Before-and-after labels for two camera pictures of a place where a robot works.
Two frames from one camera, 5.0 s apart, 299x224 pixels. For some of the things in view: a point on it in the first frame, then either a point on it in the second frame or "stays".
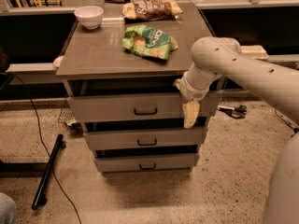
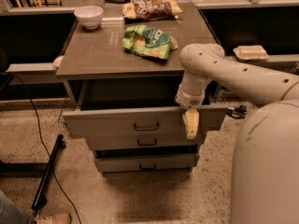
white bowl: [89, 16] stays
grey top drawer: [138, 107] -> [145, 123]
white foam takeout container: [253, 51] stays
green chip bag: [149, 40] stays
